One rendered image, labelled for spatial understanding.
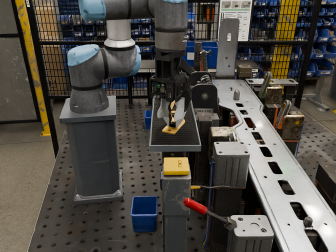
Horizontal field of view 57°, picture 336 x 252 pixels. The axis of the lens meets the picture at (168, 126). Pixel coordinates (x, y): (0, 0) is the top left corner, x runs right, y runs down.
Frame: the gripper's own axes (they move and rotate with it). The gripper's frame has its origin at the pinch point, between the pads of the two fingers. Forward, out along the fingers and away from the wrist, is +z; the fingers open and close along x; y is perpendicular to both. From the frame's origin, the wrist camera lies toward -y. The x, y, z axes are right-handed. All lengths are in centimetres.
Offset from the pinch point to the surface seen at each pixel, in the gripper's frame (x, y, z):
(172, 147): 1.8, 5.4, 5.1
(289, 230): 33.6, 5.8, 21.2
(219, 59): -17, -112, 11
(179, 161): 6.0, 10.9, 5.1
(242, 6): -12, -144, -16
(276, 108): 22, -76, 22
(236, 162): 16.9, -6.4, 12.9
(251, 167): 20.2, -18.0, 20.8
